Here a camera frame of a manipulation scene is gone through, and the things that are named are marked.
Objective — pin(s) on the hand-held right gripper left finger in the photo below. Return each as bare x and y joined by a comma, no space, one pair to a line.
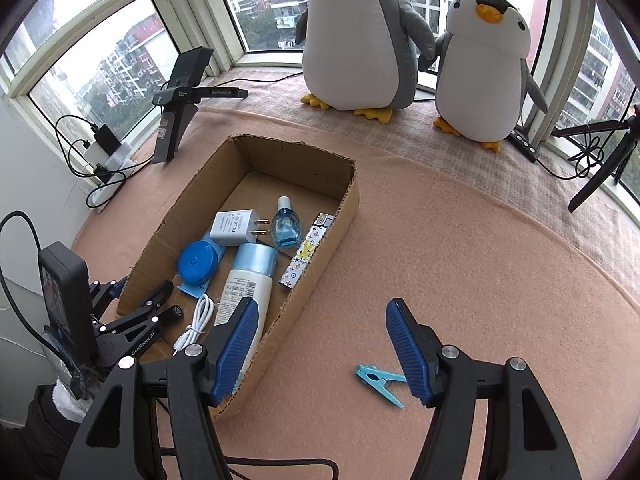
235,345

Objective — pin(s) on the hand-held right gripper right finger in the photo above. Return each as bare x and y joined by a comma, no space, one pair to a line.
407,355

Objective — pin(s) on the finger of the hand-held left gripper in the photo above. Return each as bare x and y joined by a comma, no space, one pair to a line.
107,292
145,310

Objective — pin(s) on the blue clothespin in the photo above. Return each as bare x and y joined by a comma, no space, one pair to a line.
372,377

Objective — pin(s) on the blue phone stand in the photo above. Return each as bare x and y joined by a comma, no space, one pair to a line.
192,291

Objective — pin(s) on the white bottle with blue cap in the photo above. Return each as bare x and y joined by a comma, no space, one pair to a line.
245,280

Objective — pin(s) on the blue round tape measure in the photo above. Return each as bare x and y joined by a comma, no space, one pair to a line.
197,262

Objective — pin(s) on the patterned white lighter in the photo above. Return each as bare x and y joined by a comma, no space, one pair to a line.
305,255

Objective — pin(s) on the white plug adapter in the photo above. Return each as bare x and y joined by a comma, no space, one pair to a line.
232,227

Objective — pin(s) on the small blue eye drops bottle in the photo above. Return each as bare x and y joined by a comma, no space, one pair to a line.
286,230

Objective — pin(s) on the cardboard box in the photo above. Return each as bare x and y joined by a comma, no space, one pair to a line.
280,185

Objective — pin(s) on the person's left forearm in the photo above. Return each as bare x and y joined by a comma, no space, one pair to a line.
30,435

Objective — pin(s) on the white charging brick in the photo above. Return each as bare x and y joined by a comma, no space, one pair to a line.
92,152

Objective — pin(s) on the black device on stand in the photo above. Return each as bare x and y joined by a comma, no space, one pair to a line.
170,135

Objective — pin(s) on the checked beige cloth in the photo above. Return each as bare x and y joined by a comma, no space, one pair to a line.
400,135

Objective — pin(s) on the black inline remote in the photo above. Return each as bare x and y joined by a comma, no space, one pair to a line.
525,146

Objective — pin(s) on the black tripod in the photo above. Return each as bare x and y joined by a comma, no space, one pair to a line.
595,185

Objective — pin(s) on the small penguin plush toy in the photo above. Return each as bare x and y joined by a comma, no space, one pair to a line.
480,85

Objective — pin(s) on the large penguin plush toy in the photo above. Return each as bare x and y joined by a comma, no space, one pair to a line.
355,45

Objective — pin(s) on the white window frame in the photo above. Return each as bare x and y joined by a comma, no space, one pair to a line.
195,10

